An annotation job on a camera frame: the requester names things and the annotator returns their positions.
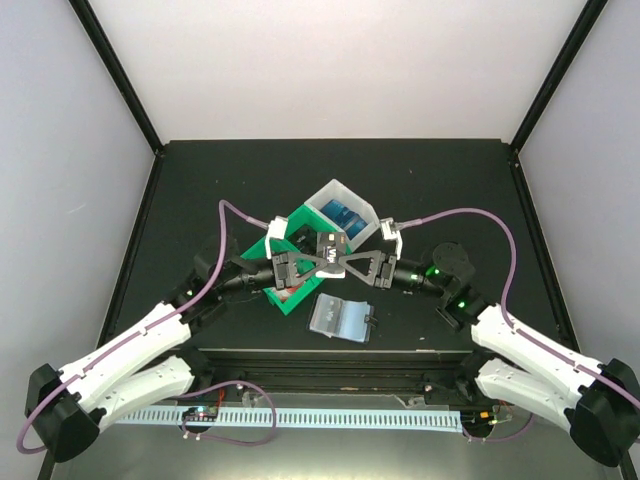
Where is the black frame post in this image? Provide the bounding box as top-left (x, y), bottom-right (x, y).
top-left (510, 0), bottom-right (608, 154)
top-left (68, 0), bottom-right (164, 155)

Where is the left controller board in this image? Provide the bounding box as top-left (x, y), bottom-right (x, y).
top-left (183, 406), bottom-right (219, 423)

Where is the green bin with black cards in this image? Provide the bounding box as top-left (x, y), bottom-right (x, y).
top-left (270, 205), bottom-right (331, 254)

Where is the controller board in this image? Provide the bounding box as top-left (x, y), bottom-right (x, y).
top-left (461, 411), bottom-right (498, 425)
top-left (183, 406), bottom-right (219, 423)

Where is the black card holder wallet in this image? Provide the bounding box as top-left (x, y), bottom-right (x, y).
top-left (308, 299), bottom-right (378, 344)

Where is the blue slotted cable duct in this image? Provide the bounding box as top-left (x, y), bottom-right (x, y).
top-left (118, 405), bottom-right (462, 433)

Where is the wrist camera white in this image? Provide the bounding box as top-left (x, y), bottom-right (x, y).
top-left (379, 217), bottom-right (403, 259)
top-left (264, 216), bottom-right (288, 259)

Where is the right controller board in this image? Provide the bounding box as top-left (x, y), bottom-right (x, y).
top-left (461, 411), bottom-right (498, 425)

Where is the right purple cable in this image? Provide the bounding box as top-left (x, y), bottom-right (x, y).
top-left (397, 207), bottom-right (640, 445)

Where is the right black frame post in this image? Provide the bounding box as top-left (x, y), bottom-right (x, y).
top-left (510, 0), bottom-right (608, 154)

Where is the purple cable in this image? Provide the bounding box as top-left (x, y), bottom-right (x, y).
top-left (397, 207), bottom-right (640, 445)
top-left (17, 199), bottom-right (277, 454)

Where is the blue card stack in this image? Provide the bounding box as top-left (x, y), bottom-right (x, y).
top-left (320, 200), bottom-right (368, 239)

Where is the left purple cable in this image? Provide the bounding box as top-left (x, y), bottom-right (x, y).
top-left (17, 199), bottom-right (277, 454)

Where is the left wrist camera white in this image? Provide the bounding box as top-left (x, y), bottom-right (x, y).
top-left (264, 216), bottom-right (288, 259)

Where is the green bin with red cards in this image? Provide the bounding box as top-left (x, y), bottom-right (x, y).
top-left (241, 239), bottom-right (322, 315)

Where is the left black frame post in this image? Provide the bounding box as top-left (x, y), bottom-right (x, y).
top-left (68, 0), bottom-right (164, 155)

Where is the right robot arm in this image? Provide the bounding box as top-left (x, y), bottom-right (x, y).
top-left (329, 242), bottom-right (639, 467)

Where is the white bin with blue cards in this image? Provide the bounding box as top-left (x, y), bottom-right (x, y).
top-left (304, 179), bottom-right (379, 252)

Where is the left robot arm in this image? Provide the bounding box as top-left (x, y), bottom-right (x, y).
top-left (17, 250), bottom-right (329, 463)

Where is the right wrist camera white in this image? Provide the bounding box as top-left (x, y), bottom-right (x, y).
top-left (379, 217), bottom-right (403, 259)

